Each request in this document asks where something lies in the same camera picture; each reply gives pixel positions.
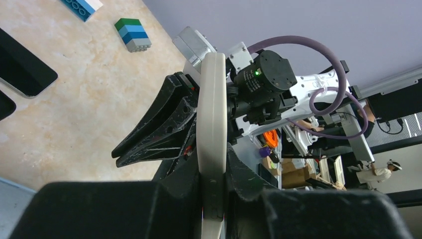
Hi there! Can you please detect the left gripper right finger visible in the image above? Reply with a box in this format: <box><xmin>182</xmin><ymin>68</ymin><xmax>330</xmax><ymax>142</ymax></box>
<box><xmin>225</xmin><ymin>145</ymin><xmax>412</xmax><ymax>239</ymax></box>

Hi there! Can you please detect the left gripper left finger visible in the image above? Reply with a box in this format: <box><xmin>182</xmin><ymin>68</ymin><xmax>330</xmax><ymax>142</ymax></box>
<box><xmin>11</xmin><ymin>153</ymin><xmax>202</xmax><ymax>239</ymax></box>

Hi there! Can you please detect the black phone case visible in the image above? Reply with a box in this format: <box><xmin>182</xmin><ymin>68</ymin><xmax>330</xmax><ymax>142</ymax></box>
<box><xmin>0</xmin><ymin>91</ymin><xmax>16</xmax><ymax>120</ymax></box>

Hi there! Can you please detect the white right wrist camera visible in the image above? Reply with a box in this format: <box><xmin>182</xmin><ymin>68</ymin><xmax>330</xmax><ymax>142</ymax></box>
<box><xmin>172</xmin><ymin>26</ymin><xmax>254</xmax><ymax>75</ymax></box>

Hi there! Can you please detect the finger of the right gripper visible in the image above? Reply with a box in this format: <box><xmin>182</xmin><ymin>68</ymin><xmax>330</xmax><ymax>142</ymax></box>
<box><xmin>111</xmin><ymin>72</ymin><xmax>199</xmax><ymax>167</ymax></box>

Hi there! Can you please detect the blue white toy block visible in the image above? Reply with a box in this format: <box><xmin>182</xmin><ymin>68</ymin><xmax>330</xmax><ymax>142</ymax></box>
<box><xmin>60</xmin><ymin>0</ymin><xmax>103</xmax><ymax>22</ymax></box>

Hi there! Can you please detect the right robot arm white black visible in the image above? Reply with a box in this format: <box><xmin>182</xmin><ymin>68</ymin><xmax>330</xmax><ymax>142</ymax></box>
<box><xmin>111</xmin><ymin>50</ymin><xmax>317</xmax><ymax>167</ymax></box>

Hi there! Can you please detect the green blue grey block stack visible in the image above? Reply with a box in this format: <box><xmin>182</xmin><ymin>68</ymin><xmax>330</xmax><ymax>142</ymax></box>
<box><xmin>114</xmin><ymin>18</ymin><xmax>152</xmax><ymax>53</ymax></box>

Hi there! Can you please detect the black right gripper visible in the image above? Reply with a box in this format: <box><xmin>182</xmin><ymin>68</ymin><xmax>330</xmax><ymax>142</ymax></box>
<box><xmin>227</xmin><ymin>83</ymin><xmax>297</xmax><ymax>145</ymax></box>

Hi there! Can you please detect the clear phone case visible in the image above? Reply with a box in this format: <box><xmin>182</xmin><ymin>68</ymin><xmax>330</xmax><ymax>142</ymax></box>
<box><xmin>196</xmin><ymin>53</ymin><xmax>227</xmax><ymax>239</ymax></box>

